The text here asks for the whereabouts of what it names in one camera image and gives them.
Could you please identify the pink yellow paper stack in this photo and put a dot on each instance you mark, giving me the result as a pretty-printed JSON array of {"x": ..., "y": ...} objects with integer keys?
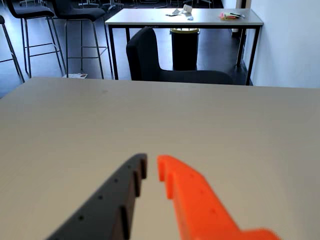
[{"x": 228, "y": 15}]

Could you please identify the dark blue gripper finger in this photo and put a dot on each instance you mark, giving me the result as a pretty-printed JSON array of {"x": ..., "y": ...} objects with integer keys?
[{"x": 112, "y": 200}]

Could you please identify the magazine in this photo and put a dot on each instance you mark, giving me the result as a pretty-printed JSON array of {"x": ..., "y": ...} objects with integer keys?
[{"x": 76, "y": 75}]

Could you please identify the black upholstered armchair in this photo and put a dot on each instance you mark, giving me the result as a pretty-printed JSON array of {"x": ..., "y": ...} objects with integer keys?
[{"x": 145, "y": 57}]

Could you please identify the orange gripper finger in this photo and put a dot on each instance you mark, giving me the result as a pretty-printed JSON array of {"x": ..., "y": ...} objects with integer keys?
[{"x": 200, "y": 205}]

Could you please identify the grey table black legs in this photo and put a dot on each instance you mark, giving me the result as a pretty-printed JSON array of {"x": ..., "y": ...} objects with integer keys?
[{"x": 182, "y": 18}]

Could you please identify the dark flat item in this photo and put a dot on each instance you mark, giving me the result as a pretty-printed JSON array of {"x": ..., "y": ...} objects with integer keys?
[{"x": 172, "y": 13}]

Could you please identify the white folded paper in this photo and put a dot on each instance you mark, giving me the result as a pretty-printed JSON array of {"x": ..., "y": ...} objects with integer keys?
[{"x": 187, "y": 8}]

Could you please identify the black bin yellow liner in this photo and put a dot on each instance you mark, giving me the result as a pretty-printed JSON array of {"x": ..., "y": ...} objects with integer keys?
[{"x": 185, "y": 50}]

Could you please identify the black bar stool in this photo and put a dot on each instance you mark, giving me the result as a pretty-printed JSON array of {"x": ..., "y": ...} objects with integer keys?
[
  {"x": 77, "y": 12},
  {"x": 30, "y": 10},
  {"x": 10, "y": 50}
]

